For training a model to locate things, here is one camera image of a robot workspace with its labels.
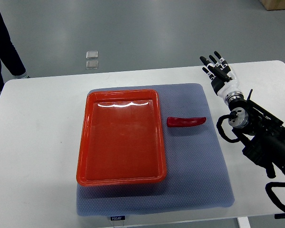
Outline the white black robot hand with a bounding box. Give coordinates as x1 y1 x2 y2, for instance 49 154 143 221
199 51 244 105

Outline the red pepper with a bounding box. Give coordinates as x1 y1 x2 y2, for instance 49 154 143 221
166 117 207 128

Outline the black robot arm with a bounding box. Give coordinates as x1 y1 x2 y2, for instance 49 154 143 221
217 92 285 179

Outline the red plastic tray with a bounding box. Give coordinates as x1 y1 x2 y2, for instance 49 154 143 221
76 89 167 187

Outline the cardboard box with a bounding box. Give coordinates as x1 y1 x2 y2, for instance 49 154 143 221
260 0 285 11

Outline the blue textured mat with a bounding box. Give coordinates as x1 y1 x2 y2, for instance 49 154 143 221
76 83 234 217

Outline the lower metal floor plate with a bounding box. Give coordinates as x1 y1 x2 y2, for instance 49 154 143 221
86 60 99 69

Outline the metal floor plate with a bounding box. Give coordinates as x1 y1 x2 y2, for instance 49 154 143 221
86 60 99 69
86 50 98 59

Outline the upper metal floor plate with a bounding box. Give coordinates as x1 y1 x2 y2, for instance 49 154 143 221
86 50 98 59

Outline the white table leg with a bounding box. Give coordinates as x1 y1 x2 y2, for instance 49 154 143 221
237 217 251 228

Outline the black table label right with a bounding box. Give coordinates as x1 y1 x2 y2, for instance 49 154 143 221
274 213 285 219

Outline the black table label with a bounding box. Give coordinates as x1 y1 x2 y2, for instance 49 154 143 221
274 213 285 219
110 215 125 221

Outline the black table label left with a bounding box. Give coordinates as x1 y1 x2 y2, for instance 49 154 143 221
110 215 125 221

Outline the person in dark trousers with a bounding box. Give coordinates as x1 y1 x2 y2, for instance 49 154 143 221
0 13 29 95

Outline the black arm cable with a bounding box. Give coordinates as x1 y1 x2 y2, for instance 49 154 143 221
265 181 285 214

